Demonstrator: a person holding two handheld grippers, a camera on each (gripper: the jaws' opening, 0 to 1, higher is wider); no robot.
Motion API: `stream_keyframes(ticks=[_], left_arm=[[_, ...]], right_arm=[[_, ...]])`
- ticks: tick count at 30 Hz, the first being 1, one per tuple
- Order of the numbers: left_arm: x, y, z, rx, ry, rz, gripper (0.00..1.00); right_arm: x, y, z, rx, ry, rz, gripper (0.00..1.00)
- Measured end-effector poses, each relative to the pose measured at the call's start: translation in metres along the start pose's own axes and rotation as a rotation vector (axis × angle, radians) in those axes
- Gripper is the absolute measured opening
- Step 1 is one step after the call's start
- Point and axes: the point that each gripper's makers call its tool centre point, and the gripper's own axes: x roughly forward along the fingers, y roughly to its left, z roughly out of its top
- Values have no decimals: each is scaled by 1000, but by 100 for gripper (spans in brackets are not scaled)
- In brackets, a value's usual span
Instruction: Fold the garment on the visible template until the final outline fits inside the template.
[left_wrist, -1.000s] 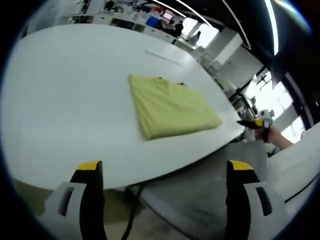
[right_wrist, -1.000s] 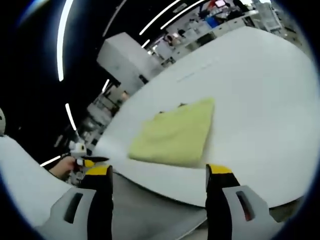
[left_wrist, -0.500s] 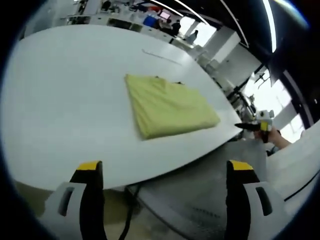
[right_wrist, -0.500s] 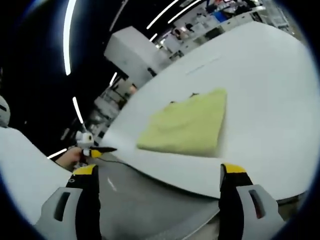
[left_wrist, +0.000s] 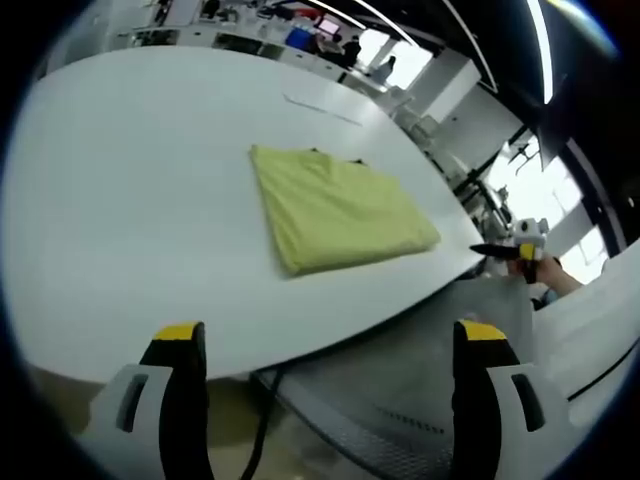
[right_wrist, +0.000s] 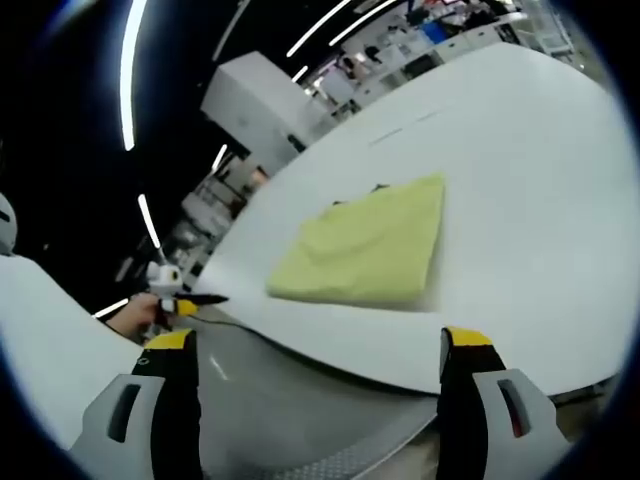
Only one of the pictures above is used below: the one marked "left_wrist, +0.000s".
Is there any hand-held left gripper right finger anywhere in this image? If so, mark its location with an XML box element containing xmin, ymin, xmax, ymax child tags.
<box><xmin>450</xmin><ymin>319</ymin><xmax>583</xmax><ymax>480</ymax></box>

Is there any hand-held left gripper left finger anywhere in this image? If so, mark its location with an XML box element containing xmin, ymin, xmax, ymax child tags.
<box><xmin>79</xmin><ymin>320</ymin><xmax>216</xmax><ymax>480</ymax></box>

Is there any yellow blue grey garment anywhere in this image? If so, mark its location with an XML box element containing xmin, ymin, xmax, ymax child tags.
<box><xmin>249</xmin><ymin>144</ymin><xmax>442</xmax><ymax>279</ymax></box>

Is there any black metal stand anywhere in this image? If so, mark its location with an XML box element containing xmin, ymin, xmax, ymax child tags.
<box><xmin>452</xmin><ymin>124</ymin><xmax>544</xmax><ymax>236</ymax></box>

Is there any mesh office chair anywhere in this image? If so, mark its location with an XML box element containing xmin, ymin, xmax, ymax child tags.
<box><xmin>249</xmin><ymin>367</ymin><xmax>456</xmax><ymax>480</ymax></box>

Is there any ceiling light strip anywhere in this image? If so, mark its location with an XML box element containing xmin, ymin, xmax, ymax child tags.
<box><xmin>527</xmin><ymin>0</ymin><xmax>554</xmax><ymax>105</ymax></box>

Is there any blue bin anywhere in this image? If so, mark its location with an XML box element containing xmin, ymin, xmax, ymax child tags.
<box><xmin>285</xmin><ymin>27</ymin><xmax>312</xmax><ymax>50</ymax></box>

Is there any white counter row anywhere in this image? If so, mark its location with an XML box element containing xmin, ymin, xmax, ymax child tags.
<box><xmin>112</xmin><ymin>19</ymin><xmax>416</xmax><ymax>101</ymax></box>

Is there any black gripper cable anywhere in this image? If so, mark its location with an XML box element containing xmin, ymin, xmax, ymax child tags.
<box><xmin>239</xmin><ymin>367</ymin><xmax>284</xmax><ymax>480</ymax></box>

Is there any thin black cable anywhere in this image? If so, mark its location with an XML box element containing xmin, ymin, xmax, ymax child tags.
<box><xmin>567</xmin><ymin>339</ymin><xmax>640</xmax><ymax>401</ymax></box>

